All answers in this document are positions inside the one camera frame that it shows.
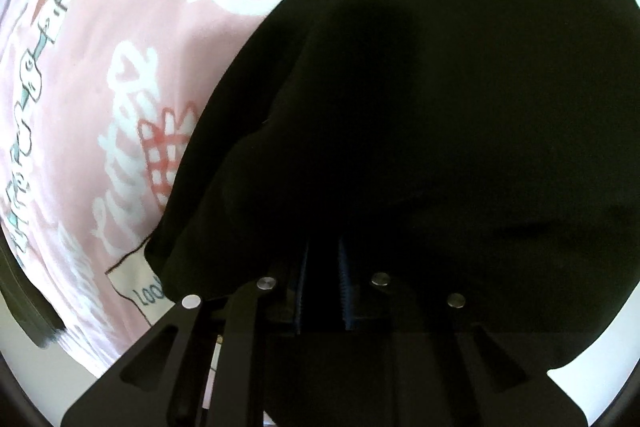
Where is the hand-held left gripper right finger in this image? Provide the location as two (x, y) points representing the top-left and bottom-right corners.
(336, 239), (590, 427)

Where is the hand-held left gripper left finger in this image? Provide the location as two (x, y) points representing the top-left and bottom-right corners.
(60, 243), (313, 427)

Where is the black garment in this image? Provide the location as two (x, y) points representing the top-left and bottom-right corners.
(144, 0), (640, 374)

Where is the pink printed blanket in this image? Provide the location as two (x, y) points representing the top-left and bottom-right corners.
(0, 0), (453, 375)

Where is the dark bed frame rail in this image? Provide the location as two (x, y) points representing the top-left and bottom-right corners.
(0, 247), (63, 349)

